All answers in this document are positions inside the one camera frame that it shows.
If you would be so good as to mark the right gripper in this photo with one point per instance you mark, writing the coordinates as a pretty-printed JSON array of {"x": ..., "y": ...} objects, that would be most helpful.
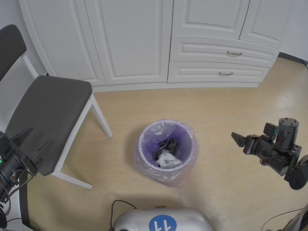
[{"x": 258, "y": 147}]

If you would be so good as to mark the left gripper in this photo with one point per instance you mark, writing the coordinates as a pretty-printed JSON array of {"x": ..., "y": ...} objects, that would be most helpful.
[{"x": 25, "y": 162}]

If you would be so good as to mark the purple plastic bag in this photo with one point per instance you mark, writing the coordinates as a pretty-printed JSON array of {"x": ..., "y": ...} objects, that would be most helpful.
[{"x": 154, "y": 138}]

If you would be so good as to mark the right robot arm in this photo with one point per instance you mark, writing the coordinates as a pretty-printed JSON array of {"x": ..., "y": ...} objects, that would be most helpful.
[{"x": 287, "y": 131}]

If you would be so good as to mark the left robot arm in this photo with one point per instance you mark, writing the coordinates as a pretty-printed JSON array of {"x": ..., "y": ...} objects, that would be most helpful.
[{"x": 6, "y": 184}]

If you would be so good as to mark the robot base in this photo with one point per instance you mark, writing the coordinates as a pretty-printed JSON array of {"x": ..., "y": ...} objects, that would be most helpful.
[{"x": 134, "y": 220}]

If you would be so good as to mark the crumpled black plastic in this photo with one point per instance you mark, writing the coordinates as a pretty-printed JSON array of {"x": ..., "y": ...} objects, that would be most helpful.
[{"x": 169, "y": 144}]

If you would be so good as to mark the white trash bin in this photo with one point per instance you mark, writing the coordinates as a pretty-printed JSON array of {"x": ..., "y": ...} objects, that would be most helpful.
[{"x": 173, "y": 169}]

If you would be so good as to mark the grey chair with white legs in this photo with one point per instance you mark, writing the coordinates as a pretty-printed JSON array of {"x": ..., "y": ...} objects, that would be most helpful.
[{"x": 48, "y": 105}]

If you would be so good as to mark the crumpled white printed paper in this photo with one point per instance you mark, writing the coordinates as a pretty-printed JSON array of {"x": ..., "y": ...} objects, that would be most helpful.
[{"x": 168, "y": 161}]

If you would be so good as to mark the white wardrobe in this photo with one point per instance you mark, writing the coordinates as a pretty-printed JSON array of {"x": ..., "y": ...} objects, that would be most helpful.
[{"x": 134, "y": 32}]

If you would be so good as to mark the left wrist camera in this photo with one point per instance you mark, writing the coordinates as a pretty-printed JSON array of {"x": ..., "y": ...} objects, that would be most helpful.
[{"x": 4, "y": 145}]

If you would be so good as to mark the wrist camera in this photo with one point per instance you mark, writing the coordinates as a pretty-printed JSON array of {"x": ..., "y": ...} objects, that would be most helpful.
[
  {"x": 269, "y": 129},
  {"x": 4, "y": 145}
]

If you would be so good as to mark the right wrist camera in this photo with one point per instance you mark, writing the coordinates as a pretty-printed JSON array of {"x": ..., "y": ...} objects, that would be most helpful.
[{"x": 269, "y": 129}]

